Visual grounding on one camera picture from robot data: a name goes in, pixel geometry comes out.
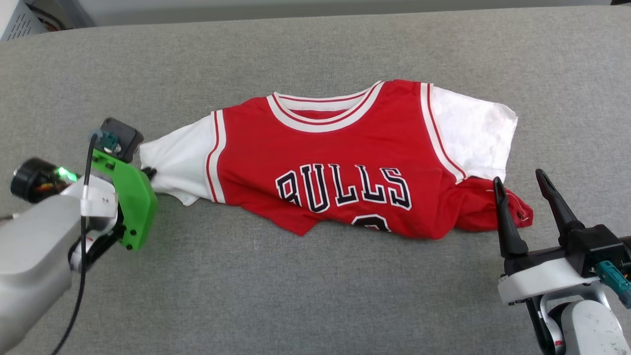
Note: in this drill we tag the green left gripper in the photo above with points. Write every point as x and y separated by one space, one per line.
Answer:
135 207

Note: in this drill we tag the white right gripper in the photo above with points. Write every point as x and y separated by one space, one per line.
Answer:
537 278

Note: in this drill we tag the red and white basketball jersey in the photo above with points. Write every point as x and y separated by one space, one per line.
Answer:
345 148

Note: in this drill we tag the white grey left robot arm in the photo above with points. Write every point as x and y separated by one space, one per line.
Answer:
29 256

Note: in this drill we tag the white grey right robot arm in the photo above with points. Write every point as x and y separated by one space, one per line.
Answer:
591 330

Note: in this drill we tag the white metal equipment box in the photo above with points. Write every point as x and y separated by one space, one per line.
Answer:
24 22

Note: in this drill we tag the grey fabric sofa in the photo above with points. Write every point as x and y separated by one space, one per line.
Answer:
315 296

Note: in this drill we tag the white partition panel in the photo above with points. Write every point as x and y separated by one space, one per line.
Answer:
345 4

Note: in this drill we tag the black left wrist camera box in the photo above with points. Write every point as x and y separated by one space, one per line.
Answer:
122 139

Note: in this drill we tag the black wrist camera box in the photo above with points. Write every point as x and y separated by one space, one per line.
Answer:
596 246
122 139

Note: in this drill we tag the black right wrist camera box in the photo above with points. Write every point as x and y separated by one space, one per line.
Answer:
596 246

